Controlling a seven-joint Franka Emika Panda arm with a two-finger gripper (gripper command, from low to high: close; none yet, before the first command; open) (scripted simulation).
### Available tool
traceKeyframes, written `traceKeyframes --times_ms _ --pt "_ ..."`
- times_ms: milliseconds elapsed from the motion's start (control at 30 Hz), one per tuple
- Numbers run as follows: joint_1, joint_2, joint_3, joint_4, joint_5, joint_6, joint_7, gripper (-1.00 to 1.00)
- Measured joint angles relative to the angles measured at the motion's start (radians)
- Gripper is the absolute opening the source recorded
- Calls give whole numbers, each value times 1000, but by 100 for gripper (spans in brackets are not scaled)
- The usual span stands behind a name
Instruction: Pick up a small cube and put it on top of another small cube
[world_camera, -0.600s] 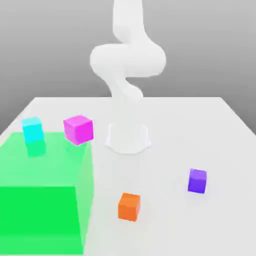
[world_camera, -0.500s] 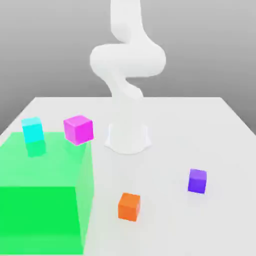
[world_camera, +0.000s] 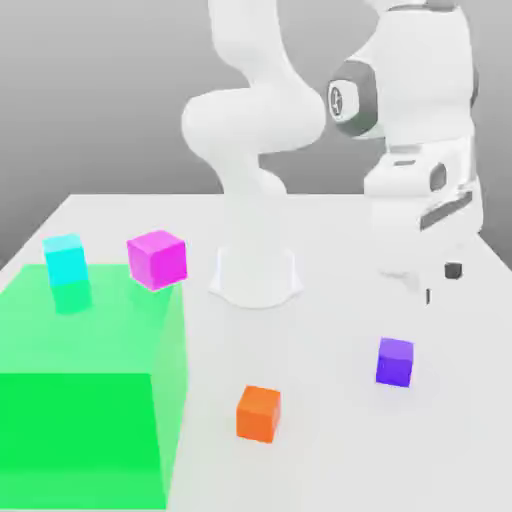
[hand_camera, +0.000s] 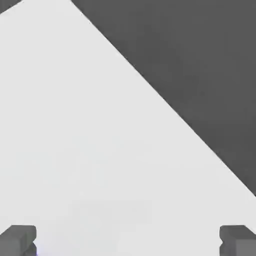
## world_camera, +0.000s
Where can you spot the small magenta cube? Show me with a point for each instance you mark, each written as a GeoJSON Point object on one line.
{"type": "Point", "coordinates": [158, 262]}

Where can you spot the small purple cube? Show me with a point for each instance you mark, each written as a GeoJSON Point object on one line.
{"type": "Point", "coordinates": [394, 366]}

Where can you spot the small orange cube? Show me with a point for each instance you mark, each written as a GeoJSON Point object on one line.
{"type": "Point", "coordinates": [258, 418]}

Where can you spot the large green box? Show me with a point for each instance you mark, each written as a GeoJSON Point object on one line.
{"type": "Point", "coordinates": [76, 432]}

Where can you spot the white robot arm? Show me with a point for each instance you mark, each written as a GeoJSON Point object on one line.
{"type": "Point", "coordinates": [256, 120]}

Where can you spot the small cyan cube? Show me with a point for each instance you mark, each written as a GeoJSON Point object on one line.
{"type": "Point", "coordinates": [66, 262]}

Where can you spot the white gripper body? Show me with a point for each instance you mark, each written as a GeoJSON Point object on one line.
{"type": "Point", "coordinates": [400, 224]}

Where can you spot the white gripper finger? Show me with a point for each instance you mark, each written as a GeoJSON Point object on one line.
{"type": "Point", "coordinates": [453, 270]}
{"type": "Point", "coordinates": [416, 284]}

